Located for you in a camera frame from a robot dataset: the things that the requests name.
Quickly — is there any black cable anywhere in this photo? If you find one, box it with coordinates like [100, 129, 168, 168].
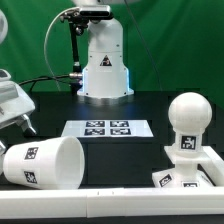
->
[18, 74, 83, 93]

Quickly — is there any white rail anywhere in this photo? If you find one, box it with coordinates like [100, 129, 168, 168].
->
[201, 146, 224, 187]
[0, 187, 224, 219]

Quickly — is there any white right rail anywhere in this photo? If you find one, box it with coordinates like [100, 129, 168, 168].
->
[201, 146, 224, 187]

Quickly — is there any marker sheet on table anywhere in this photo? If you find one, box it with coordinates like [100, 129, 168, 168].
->
[62, 120, 153, 138]

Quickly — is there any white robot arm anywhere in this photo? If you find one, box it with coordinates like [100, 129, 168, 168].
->
[0, 0, 133, 133]

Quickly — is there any black camera on stand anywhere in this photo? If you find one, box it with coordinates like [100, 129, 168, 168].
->
[79, 5, 112, 19]

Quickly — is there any white conical lamp shade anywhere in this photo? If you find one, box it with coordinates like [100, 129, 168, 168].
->
[3, 136, 85, 190]

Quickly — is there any white front rail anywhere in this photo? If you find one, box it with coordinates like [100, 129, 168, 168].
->
[0, 187, 224, 219]

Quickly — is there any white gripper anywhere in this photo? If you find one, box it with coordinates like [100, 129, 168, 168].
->
[0, 69, 36, 156]

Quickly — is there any white lamp base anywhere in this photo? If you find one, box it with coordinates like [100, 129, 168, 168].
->
[152, 146, 213, 188]

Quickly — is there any grey cable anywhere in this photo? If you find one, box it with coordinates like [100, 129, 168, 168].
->
[43, 9, 73, 91]

